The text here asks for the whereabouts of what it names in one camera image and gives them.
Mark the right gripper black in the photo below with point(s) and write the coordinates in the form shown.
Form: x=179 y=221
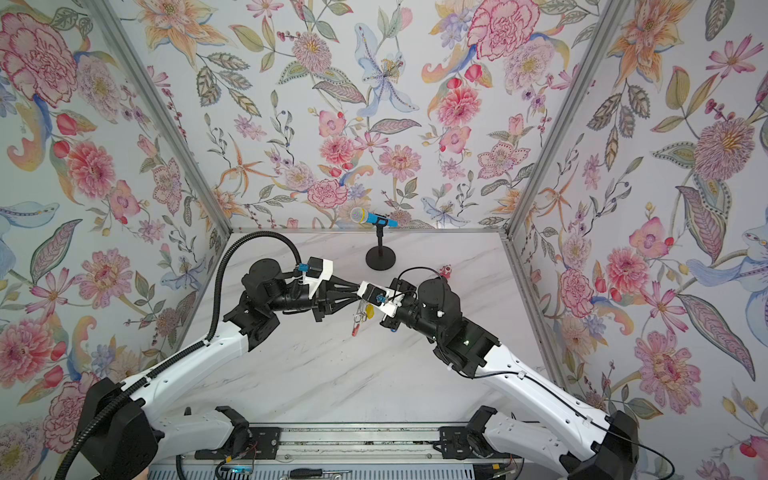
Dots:
x=393 y=327

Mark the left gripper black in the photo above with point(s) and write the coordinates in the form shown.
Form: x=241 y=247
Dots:
x=338 y=299

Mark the metal keyring with red handle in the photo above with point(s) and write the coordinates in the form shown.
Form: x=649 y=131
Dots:
x=359 y=317

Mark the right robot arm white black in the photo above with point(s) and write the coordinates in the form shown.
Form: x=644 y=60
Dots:
x=570 y=437

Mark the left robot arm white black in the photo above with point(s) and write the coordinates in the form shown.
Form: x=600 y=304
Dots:
x=125 y=426

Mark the black microphone stand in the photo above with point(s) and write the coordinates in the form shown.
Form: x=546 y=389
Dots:
x=380 y=257

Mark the small red toy figure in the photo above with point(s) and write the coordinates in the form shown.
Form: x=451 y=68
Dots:
x=446 y=271

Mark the toy microphone blue yellow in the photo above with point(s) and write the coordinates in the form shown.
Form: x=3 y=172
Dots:
x=362 y=216

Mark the black screwdriver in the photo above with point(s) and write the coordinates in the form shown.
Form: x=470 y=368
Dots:
x=316 y=473

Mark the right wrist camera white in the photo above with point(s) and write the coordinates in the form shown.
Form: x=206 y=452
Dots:
x=376 y=295

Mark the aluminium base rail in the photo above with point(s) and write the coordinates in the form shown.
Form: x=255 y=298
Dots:
x=384 y=443

